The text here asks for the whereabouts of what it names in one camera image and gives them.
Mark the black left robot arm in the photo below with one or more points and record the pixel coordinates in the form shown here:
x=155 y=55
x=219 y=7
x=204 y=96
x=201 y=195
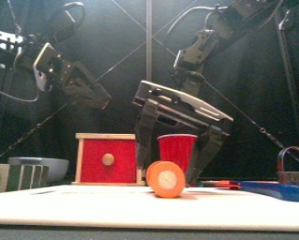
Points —
x=5 y=47

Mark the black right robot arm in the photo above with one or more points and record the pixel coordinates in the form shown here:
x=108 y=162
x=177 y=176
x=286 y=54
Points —
x=205 y=47

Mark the orange toy carrot slice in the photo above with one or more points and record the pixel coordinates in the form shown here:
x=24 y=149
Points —
x=167 y=179

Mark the blue plate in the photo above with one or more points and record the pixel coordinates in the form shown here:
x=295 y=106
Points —
x=276 y=190

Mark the red plastic cup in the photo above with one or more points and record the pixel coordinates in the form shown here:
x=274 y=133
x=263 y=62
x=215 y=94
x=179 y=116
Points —
x=176 y=150

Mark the red orange marker pen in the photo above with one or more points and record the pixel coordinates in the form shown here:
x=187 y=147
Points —
x=220 y=184

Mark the red wooden box with knob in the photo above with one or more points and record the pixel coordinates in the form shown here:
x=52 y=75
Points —
x=107 y=159

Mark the grey bowl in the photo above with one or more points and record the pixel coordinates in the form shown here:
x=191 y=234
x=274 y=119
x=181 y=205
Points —
x=50 y=167

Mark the white cutting board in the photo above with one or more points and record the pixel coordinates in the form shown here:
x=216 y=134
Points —
x=147 y=209

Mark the green striped block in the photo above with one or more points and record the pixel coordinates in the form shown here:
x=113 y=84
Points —
x=25 y=177

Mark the vertical metal frame pole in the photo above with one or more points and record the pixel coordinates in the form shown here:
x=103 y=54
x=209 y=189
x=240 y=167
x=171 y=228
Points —
x=148 y=40

